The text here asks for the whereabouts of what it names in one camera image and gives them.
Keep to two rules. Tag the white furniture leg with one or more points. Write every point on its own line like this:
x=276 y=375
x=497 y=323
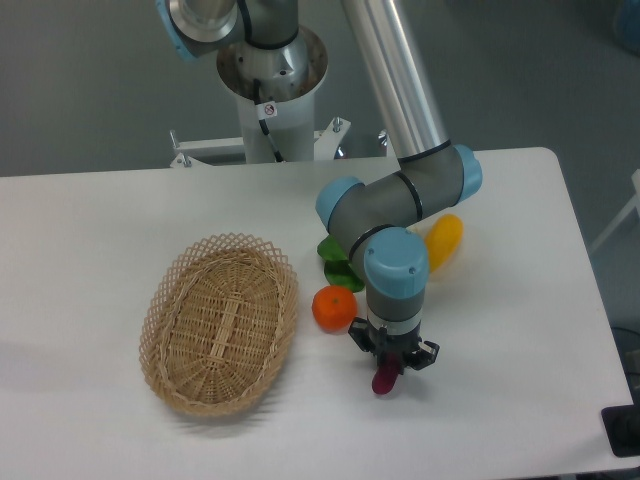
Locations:
x=629 y=209

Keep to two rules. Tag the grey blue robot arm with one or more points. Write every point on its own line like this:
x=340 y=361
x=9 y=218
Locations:
x=371 y=222

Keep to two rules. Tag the orange tangerine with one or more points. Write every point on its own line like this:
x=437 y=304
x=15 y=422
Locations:
x=334 y=307

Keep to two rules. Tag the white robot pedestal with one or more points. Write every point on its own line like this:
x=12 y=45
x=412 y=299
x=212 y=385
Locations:
x=275 y=92

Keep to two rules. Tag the purple sweet potato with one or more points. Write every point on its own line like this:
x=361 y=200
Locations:
x=386 y=374

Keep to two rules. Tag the white metal base frame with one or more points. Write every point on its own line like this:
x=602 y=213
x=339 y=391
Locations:
x=329 y=144

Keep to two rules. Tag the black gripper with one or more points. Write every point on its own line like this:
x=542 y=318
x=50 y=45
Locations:
x=412 y=352

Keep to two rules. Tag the woven wicker basket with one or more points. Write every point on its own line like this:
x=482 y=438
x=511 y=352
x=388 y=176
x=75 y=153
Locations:
x=220 y=325

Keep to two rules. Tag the black box at table edge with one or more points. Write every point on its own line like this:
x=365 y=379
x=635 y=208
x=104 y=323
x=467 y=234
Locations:
x=622 y=428

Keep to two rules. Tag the green bok choy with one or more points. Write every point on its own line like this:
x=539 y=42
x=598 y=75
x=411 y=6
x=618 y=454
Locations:
x=337 y=269

